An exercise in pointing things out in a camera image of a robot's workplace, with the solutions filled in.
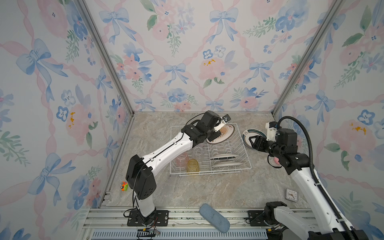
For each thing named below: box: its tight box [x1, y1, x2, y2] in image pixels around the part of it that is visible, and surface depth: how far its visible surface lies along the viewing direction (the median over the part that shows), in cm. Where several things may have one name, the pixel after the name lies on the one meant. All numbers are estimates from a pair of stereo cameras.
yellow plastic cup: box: [186, 158, 200, 173], surface depth 83 cm
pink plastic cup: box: [175, 152, 188, 168], surface depth 88 cm
